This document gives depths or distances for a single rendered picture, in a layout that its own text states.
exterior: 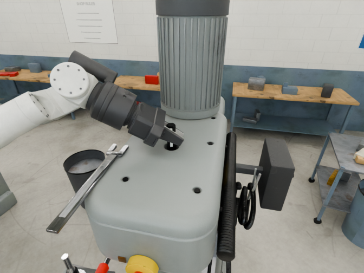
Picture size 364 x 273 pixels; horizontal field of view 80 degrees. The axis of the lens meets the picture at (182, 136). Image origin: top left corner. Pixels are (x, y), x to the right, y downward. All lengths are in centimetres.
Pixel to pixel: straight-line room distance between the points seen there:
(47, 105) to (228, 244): 46
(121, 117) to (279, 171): 56
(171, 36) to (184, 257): 50
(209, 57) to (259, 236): 239
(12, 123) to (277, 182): 76
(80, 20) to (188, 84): 509
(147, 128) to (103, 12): 493
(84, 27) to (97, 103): 518
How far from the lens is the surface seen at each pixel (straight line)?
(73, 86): 46
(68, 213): 42
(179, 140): 51
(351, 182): 349
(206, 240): 41
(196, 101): 64
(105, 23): 534
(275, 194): 89
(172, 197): 41
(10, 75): 626
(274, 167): 81
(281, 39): 474
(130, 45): 516
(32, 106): 50
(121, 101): 47
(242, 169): 91
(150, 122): 47
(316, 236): 305
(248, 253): 264
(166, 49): 64
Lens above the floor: 218
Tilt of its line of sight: 30 degrees down
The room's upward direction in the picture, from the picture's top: straight up
